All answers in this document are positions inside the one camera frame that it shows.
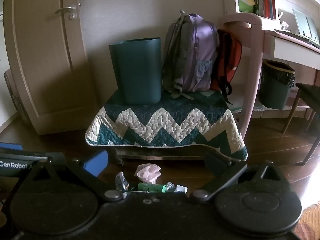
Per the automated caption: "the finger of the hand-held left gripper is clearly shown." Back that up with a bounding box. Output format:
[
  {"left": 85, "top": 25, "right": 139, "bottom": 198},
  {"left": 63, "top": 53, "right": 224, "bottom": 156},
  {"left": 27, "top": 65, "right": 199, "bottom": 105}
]
[{"left": 0, "top": 142, "right": 23, "bottom": 153}]

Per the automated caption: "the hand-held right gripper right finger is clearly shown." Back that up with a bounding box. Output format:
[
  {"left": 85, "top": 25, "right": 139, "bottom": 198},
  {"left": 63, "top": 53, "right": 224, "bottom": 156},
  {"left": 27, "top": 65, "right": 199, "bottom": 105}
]
[{"left": 189, "top": 152, "right": 293, "bottom": 202}]

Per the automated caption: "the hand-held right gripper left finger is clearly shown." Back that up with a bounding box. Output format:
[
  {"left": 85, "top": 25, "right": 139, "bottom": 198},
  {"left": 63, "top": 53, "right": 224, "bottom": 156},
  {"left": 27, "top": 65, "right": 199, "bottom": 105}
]
[{"left": 15, "top": 151, "right": 124, "bottom": 202}]

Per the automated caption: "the silver crumpled wrapper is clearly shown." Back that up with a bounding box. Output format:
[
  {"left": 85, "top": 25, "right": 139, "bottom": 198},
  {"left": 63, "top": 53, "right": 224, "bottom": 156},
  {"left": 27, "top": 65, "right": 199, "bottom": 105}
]
[{"left": 115, "top": 172, "right": 129, "bottom": 193}]

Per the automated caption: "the pink crumpled plastic bag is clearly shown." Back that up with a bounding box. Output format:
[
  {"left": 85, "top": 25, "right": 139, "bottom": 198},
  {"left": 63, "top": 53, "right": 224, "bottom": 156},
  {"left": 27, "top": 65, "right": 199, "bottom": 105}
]
[{"left": 134, "top": 163, "right": 162, "bottom": 183}]

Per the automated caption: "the green tube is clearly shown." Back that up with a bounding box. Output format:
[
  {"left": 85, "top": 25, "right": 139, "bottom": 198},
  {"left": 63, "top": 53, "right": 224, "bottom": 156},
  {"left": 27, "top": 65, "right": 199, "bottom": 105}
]
[{"left": 137, "top": 182, "right": 167, "bottom": 193}]

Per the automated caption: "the teal white zigzag quilt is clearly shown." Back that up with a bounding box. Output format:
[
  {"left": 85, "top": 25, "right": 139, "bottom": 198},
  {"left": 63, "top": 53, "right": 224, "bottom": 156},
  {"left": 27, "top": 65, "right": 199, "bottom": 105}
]
[{"left": 85, "top": 90, "right": 248, "bottom": 161}]

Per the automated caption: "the beige door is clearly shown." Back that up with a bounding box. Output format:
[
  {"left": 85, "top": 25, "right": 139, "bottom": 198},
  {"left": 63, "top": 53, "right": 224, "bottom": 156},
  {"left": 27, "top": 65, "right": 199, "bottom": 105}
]
[{"left": 4, "top": 0, "right": 99, "bottom": 135}]

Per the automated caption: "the pink desk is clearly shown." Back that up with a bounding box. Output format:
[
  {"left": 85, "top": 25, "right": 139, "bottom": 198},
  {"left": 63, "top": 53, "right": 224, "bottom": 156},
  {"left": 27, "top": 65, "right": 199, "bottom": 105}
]
[{"left": 220, "top": 12, "right": 320, "bottom": 138}]

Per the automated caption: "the dark green lined bin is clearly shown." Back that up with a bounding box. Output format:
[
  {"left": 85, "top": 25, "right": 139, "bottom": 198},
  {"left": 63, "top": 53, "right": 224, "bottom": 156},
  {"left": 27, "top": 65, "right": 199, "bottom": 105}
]
[{"left": 259, "top": 59, "right": 296, "bottom": 110}]

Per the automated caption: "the teal waste bin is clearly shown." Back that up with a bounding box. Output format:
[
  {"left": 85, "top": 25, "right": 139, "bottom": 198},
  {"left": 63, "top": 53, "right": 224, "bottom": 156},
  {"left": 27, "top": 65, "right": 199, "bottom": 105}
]
[{"left": 109, "top": 37, "right": 162, "bottom": 105}]

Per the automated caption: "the orange backpack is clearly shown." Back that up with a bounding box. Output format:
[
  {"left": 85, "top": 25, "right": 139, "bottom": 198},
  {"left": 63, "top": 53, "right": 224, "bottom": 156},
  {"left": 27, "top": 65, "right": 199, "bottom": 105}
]
[{"left": 209, "top": 29, "right": 242, "bottom": 104}]

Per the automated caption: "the orange woven mat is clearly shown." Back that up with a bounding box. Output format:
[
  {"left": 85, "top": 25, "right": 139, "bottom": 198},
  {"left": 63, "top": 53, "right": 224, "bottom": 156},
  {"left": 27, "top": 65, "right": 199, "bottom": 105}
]
[{"left": 295, "top": 201, "right": 320, "bottom": 240}]

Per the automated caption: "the dark wooden chair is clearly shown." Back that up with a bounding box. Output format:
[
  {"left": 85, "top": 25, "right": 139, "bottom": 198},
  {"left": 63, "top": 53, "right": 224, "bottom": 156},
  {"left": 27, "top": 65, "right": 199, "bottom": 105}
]
[{"left": 282, "top": 82, "right": 320, "bottom": 165}]

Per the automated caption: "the purple backpack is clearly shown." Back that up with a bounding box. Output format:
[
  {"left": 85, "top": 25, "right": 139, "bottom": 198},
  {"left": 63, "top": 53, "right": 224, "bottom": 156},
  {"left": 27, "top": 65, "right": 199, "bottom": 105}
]
[{"left": 162, "top": 10, "right": 220, "bottom": 100}]

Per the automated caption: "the clear book stand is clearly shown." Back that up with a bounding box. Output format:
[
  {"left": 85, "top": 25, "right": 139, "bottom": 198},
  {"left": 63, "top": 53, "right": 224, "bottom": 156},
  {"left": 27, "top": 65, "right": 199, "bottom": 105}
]
[{"left": 292, "top": 7, "right": 320, "bottom": 43}]

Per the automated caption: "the silver door handle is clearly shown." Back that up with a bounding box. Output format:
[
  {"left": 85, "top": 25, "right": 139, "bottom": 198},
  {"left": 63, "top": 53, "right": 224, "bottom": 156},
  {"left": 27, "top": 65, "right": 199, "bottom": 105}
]
[{"left": 55, "top": 5, "right": 77, "bottom": 14}]

